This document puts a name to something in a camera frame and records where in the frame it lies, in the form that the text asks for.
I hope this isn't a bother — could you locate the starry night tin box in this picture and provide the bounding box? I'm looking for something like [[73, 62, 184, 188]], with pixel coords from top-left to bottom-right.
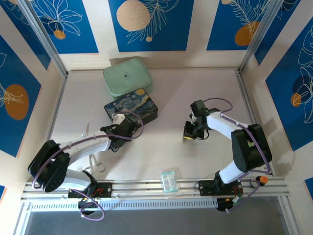
[[104, 88, 159, 126]]

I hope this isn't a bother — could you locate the clear plastic bag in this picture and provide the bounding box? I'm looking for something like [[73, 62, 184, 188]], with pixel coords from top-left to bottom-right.
[[160, 167, 180, 195]]

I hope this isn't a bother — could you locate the mint green zip case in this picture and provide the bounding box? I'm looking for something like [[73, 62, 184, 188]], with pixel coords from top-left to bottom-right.
[[102, 58, 155, 100]]

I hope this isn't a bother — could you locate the orange emergency stop button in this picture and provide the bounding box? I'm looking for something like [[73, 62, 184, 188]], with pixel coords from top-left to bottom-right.
[[255, 175, 269, 186]]

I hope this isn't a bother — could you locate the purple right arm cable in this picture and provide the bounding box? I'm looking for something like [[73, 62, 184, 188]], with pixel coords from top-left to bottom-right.
[[202, 97, 271, 213]]

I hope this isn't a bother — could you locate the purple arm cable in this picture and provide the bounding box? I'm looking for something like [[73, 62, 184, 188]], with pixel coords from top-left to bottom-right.
[[202, 97, 271, 213], [33, 111, 145, 221]]

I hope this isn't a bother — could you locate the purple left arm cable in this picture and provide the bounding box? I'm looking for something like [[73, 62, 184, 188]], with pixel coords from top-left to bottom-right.
[[33, 111, 145, 221]]

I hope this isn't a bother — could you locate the metal wire loop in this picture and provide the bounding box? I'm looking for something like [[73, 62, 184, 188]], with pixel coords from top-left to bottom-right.
[[88, 154, 106, 173]]

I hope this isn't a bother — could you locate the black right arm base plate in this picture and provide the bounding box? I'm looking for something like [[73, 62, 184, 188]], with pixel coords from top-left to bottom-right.
[[198, 180, 244, 196]]

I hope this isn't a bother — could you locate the aluminium table edge rail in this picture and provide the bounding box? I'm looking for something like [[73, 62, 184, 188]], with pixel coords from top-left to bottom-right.
[[236, 71, 274, 176], [36, 76, 67, 182]]

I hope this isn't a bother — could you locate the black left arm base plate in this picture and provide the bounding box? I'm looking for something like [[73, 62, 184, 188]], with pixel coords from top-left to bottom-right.
[[67, 182, 113, 199]]

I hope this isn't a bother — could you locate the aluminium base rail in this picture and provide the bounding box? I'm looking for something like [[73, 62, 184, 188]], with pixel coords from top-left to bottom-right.
[[21, 177, 291, 202]]

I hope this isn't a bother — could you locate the slotted grey cable duct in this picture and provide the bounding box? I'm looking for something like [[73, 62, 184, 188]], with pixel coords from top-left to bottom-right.
[[29, 198, 218, 212]]

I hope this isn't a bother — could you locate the blue floral wall panel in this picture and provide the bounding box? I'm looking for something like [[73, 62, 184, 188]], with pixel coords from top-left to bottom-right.
[[108, 0, 194, 52], [206, 0, 276, 51], [0, 35, 42, 158], [0, 0, 51, 71], [265, 23, 313, 152], [30, 0, 99, 54]]

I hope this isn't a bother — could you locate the aluminium frame post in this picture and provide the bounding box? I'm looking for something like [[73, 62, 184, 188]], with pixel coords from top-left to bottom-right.
[[237, 0, 282, 73], [17, 0, 68, 78]]

